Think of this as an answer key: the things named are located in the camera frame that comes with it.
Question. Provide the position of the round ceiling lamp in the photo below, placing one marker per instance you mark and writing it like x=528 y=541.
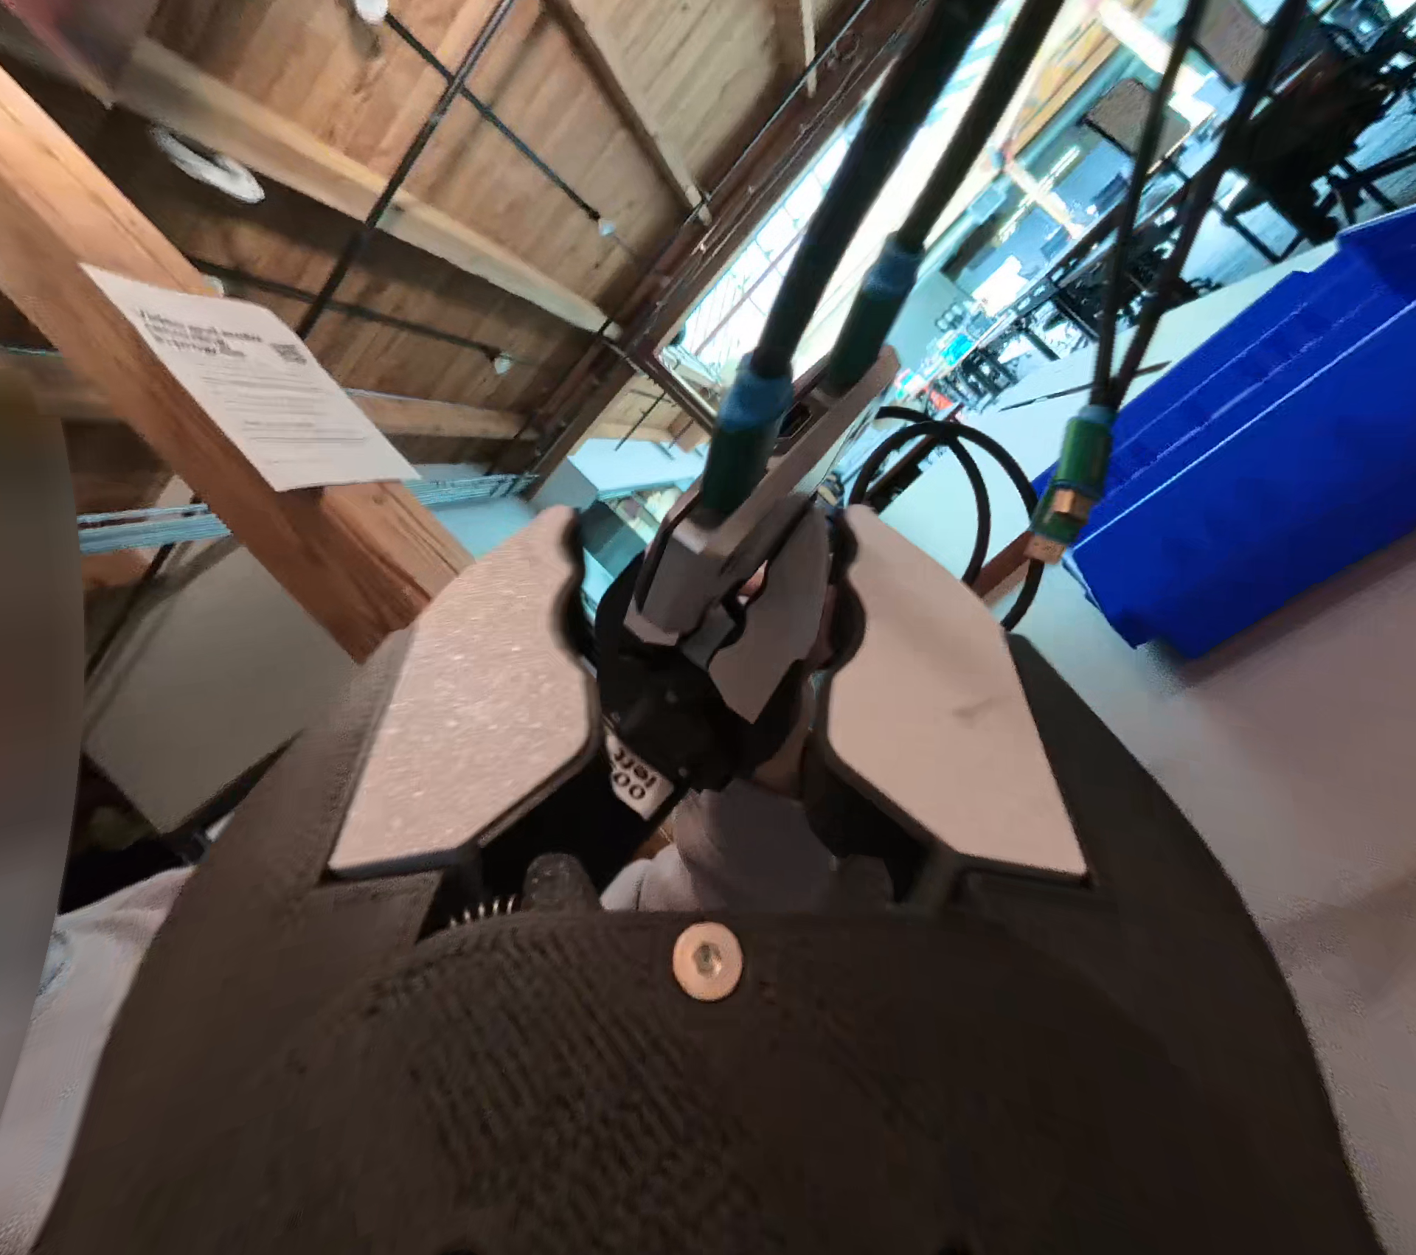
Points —
x=209 y=165

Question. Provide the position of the grey panel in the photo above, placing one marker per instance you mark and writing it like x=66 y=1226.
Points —
x=209 y=680

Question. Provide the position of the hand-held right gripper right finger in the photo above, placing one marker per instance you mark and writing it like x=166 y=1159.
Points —
x=951 y=724

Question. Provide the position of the white paper notice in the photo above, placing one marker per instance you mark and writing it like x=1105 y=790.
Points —
x=243 y=381

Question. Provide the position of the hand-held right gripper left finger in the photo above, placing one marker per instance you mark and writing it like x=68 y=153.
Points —
x=464 y=712

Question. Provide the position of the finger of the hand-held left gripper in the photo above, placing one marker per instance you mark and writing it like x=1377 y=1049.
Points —
x=774 y=636

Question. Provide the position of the blue plastic bin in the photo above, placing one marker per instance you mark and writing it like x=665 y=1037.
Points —
x=1249 y=459

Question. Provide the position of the black switch box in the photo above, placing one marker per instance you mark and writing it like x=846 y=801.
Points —
x=824 y=425

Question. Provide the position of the wooden post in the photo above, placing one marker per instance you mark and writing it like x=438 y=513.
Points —
x=364 y=557

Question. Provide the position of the brown backed chair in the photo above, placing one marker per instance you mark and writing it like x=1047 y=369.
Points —
x=1245 y=27
x=1128 y=115

